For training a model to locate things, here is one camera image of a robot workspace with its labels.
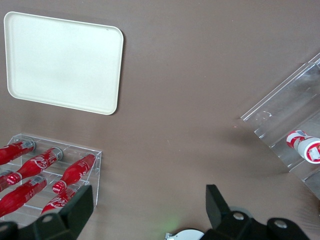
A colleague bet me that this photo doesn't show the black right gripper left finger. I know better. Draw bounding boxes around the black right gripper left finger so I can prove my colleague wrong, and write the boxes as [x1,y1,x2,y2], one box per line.
[0,184,95,240]

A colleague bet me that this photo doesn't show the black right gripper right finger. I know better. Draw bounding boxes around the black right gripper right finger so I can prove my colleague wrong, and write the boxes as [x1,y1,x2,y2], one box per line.
[203,184,310,240]

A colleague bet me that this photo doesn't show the cream rectangular serving tray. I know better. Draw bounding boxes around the cream rectangular serving tray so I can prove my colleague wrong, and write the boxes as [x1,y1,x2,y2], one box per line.
[3,11,125,116]

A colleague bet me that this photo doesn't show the red cola bottle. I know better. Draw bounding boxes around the red cola bottle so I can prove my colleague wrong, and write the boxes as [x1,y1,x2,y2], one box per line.
[39,186,81,216]
[0,176,48,218]
[0,171,13,193]
[0,140,37,166]
[51,153,97,195]
[6,146,64,186]

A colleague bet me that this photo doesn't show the clear acrylic bottle rack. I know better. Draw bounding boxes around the clear acrylic bottle rack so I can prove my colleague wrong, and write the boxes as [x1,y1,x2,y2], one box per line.
[0,133,103,221]

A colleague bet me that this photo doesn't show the white red yogurt drink bottle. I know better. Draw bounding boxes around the white red yogurt drink bottle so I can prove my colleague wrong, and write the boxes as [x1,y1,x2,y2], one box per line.
[286,129,320,165]

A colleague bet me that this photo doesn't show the clear acrylic stepped display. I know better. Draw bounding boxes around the clear acrylic stepped display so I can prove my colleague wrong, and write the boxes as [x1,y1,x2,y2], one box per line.
[241,51,320,203]

